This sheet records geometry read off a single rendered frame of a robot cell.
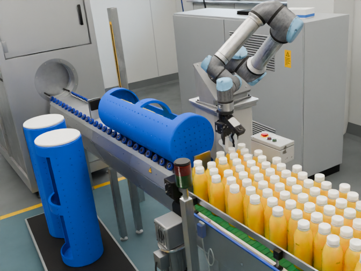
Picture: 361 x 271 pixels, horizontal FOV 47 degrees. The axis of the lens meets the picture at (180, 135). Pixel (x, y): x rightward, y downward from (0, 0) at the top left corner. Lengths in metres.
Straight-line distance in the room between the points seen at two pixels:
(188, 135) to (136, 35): 5.45
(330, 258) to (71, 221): 1.77
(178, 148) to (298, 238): 0.84
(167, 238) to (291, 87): 2.12
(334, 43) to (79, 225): 2.47
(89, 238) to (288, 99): 2.01
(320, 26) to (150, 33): 4.43
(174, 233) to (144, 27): 5.88
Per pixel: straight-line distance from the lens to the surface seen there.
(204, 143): 2.19
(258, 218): 1.66
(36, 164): 3.08
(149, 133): 2.23
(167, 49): 7.75
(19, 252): 3.60
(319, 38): 3.62
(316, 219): 1.54
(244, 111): 2.55
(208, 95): 2.49
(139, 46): 7.51
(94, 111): 3.24
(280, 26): 2.10
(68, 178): 2.65
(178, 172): 1.55
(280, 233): 1.60
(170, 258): 2.02
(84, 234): 2.85
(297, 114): 3.69
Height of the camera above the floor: 1.91
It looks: 21 degrees down
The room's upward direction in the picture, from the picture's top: 6 degrees counter-clockwise
